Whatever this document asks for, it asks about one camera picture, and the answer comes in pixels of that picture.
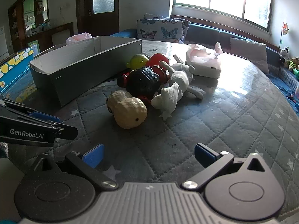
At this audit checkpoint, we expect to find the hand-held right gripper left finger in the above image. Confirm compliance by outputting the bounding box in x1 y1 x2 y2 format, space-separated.
23 143 118 189

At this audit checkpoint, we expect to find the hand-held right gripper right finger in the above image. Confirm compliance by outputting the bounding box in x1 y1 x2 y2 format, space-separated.
182 143 272 189

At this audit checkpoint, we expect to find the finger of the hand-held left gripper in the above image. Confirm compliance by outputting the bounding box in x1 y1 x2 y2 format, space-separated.
0 98 64 132

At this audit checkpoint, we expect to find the grey cardboard box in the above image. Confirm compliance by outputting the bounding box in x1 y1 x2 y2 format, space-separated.
29 36 142 108

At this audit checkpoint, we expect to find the beige peanut plush toy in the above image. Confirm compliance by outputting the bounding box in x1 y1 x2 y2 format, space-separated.
106 91 148 130

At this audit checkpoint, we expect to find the white knitted rabbit plush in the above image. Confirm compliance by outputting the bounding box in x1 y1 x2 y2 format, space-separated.
151 55 205 120

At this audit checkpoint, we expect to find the black-haired doll with red clothes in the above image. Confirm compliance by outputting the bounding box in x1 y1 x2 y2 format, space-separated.
116 62 174 104

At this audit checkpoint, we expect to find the red round toy figure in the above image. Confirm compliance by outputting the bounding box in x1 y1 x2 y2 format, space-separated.
146 53 170 69

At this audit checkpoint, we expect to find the blue box with yellow dots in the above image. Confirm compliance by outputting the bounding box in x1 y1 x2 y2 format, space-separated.
0 47 34 95

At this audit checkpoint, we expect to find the white appliance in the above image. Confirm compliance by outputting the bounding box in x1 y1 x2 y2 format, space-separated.
0 27 12 59

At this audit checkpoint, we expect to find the open white pink tissue pack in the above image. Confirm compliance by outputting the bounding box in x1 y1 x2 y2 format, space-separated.
186 41 223 78

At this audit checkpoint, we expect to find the sealed pink tissue pack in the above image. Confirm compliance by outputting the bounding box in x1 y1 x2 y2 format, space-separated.
66 32 93 45

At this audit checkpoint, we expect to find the dark wooden sideboard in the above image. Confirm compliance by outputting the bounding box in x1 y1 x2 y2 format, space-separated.
21 22 74 49

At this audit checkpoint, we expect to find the green round toy figure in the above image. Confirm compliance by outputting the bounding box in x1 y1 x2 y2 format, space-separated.
126 54 150 70

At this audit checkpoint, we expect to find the dark wooden shelf cabinet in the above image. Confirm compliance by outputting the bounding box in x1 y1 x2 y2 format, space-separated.
8 0 49 52

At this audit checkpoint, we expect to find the grey cushion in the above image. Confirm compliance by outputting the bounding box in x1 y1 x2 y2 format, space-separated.
230 37 269 74

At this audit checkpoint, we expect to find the dark wooden door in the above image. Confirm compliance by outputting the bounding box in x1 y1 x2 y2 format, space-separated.
77 0 119 38

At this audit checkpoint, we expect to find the blue bench seat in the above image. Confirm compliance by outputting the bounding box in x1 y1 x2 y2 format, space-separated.
110 22 299 115

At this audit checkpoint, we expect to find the brown and green plush toy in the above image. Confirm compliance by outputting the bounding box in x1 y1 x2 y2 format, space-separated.
288 57 299 71

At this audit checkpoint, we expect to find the large butterfly print pillow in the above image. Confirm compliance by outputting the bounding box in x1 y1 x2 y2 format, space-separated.
136 19 185 43

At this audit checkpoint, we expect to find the small butterfly print pillow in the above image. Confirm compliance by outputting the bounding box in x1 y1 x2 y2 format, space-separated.
143 13 190 40

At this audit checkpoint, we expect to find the colourful pinwheel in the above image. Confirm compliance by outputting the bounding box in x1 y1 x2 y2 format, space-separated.
279 22 290 49

